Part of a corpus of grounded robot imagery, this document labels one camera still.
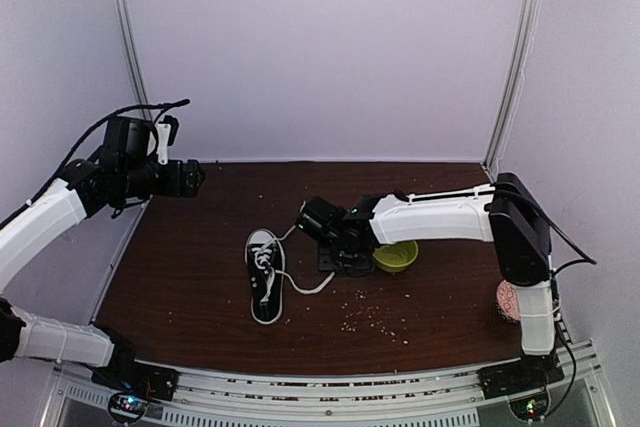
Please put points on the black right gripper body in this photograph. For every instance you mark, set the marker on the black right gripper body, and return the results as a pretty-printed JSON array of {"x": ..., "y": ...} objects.
[{"x": 339, "y": 251}]

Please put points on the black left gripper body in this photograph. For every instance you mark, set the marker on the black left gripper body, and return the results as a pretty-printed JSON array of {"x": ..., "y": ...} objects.
[{"x": 140, "y": 182}]

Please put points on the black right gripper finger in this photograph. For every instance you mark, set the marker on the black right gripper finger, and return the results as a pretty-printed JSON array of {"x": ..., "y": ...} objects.
[
  {"x": 354, "y": 266},
  {"x": 324, "y": 260}
]

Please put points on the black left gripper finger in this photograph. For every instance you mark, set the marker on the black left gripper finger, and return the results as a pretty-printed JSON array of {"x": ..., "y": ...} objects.
[
  {"x": 192, "y": 173},
  {"x": 190, "y": 189}
]

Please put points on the white shoelace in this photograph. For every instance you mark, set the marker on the white shoelace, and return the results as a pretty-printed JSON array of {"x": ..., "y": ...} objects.
[{"x": 270, "y": 259}]

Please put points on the black white canvas sneaker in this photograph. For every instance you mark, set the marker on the black white canvas sneaker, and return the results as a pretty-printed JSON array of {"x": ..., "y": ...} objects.
[{"x": 269, "y": 313}]

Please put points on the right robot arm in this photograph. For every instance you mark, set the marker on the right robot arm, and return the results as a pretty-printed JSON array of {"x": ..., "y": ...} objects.
[{"x": 503, "y": 217}]

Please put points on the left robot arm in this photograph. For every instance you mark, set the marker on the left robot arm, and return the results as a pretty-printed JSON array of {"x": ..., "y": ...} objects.
[{"x": 55, "y": 248}]

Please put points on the lime green bowl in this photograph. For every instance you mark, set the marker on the lime green bowl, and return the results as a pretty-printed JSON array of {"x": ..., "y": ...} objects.
[{"x": 397, "y": 257}]

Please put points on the front aluminium rail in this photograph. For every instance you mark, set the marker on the front aluminium rail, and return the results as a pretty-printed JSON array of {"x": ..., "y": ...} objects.
[{"x": 445, "y": 397}]

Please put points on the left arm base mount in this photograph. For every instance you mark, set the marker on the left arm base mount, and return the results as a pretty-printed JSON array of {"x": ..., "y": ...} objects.
[{"x": 136, "y": 393}]

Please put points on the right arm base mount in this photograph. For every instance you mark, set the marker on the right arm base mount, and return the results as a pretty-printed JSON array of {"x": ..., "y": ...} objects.
[{"x": 524, "y": 383}]

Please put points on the left aluminium frame post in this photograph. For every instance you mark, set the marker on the left aluminium frame post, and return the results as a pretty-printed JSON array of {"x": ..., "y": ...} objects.
[{"x": 132, "y": 62}]

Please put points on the aluminium frame post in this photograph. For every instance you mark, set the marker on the aluminium frame post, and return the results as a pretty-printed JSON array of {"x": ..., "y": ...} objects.
[
  {"x": 525, "y": 31},
  {"x": 132, "y": 62}
]

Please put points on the right aluminium frame post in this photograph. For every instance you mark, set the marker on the right aluminium frame post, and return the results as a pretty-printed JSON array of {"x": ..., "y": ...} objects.
[{"x": 525, "y": 31}]

